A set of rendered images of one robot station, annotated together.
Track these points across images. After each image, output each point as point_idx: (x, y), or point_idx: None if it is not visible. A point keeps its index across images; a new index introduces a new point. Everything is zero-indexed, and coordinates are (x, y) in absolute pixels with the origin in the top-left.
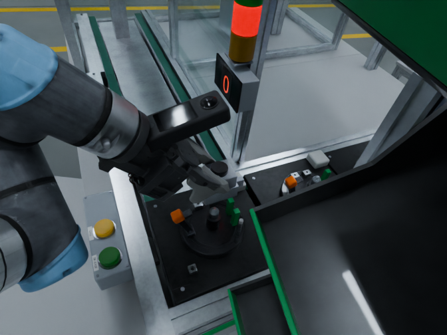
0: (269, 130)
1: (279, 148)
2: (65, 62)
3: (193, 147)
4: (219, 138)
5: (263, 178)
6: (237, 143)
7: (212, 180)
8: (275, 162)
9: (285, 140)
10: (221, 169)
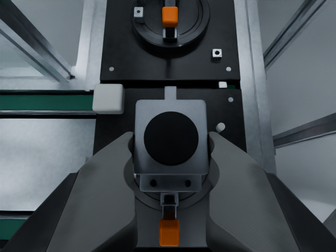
0: (27, 13)
1: (63, 17)
2: None
3: (98, 235)
4: (12, 82)
5: (117, 57)
6: (44, 60)
7: (298, 212)
8: (95, 28)
9: (54, 3)
10: (182, 133)
